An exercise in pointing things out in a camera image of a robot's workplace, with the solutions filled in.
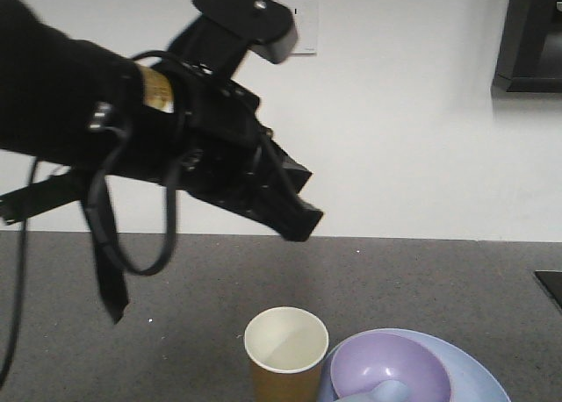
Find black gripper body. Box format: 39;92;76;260
126;60;313;218

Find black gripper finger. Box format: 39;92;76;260
258;192;324;242

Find brown paper cup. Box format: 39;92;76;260
243;306;329;402

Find purple plastic bowl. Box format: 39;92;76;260
330;331;452;401

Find light blue plastic spoon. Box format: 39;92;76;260
337;380;411;402

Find light blue plate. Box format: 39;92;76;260
314;327;513;402

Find black robot arm sleeve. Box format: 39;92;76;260
1;0;144;169

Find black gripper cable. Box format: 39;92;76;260
0;50;291;379

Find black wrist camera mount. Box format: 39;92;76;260
168;0;298;81

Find white wall socket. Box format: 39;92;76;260
280;0;319;55

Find black wall cabinet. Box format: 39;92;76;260
493;0;561;94

